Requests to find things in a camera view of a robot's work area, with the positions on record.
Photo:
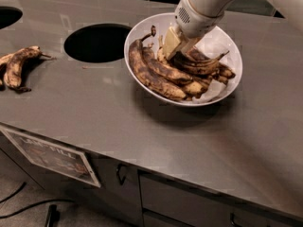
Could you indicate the dark curved banana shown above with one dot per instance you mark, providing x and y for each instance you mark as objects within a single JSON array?
[{"x": 200, "y": 67}]

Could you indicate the short yellow banana bottom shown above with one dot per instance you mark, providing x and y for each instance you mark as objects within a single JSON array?
[{"x": 196, "y": 88}]

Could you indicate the small yellow banana middle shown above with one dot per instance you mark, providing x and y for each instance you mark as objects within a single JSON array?
[{"x": 160, "y": 54}]

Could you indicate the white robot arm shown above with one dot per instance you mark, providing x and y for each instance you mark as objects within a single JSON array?
[{"x": 292, "y": 10}]

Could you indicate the framed landfill sign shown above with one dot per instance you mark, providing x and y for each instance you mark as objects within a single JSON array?
[{"x": 55, "y": 157}]

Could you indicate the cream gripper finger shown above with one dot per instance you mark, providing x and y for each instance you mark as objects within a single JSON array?
[
  {"x": 171, "y": 43},
  {"x": 188, "y": 43}
]

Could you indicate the long spotted banana front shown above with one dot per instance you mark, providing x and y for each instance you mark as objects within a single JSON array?
[{"x": 146, "y": 76}]

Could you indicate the black stand on floor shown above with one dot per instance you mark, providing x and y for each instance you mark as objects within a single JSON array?
[{"x": 52, "y": 216}]

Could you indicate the spotted banana on counter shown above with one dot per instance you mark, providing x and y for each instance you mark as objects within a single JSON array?
[{"x": 15, "y": 64}]

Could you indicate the black drawer handle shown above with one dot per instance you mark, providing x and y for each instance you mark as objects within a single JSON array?
[{"x": 233, "y": 222}]

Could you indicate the black cabinet door handle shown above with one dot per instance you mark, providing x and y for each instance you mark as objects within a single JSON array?
[{"x": 121, "y": 178}]

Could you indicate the dark banana at back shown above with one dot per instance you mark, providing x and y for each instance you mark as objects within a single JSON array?
[{"x": 224, "y": 70}]

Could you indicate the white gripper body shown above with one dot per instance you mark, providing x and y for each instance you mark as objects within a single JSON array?
[{"x": 195, "y": 23}]

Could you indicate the white bowl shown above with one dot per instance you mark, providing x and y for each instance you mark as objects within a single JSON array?
[{"x": 162, "y": 22}]

